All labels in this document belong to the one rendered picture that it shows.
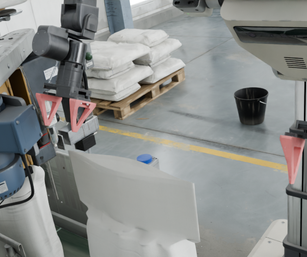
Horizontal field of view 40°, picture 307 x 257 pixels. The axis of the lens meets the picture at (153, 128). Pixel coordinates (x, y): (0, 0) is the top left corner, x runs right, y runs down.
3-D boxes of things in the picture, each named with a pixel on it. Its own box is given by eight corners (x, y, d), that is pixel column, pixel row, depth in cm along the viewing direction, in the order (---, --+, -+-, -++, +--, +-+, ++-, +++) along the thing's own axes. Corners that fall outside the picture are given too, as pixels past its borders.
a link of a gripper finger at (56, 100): (49, 127, 97) (56, 86, 97) (29, 122, 102) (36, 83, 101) (71, 129, 103) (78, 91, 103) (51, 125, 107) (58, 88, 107)
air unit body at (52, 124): (66, 143, 138) (54, 98, 132) (54, 150, 135) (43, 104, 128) (56, 140, 141) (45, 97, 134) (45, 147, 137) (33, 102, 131)
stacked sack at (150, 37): (172, 40, 485) (170, 27, 479) (149, 51, 455) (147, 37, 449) (127, 38, 525) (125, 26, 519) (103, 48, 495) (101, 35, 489)
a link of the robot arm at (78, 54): (93, 42, 100) (76, 41, 104) (71, 34, 95) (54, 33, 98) (88, 71, 100) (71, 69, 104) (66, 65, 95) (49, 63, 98)
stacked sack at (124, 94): (143, 90, 450) (141, 78, 445) (116, 105, 420) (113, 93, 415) (98, 83, 489) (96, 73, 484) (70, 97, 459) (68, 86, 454)
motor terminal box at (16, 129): (47, 144, 109) (35, 102, 104) (28, 165, 101) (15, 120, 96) (18, 145, 111) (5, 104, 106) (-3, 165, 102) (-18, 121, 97)
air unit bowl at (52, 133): (61, 142, 137) (56, 124, 134) (54, 146, 135) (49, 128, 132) (55, 140, 139) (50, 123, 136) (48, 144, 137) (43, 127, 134)
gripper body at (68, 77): (70, 95, 94) (76, 61, 94) (41, 90, 100) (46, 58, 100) (91, 99, 100) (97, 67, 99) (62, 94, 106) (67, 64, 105)
